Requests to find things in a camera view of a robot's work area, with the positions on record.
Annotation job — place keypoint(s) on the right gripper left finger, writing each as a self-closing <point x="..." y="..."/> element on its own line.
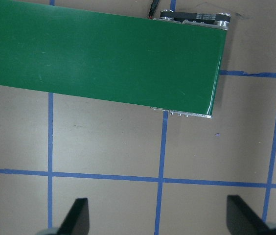
<point x="77" y="221"/>

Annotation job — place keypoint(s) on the green conveyor belt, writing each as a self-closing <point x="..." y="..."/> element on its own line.
<point x="171" y="63"/>

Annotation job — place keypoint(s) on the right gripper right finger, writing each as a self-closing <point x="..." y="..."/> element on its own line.
<point x="242" y="220"/>

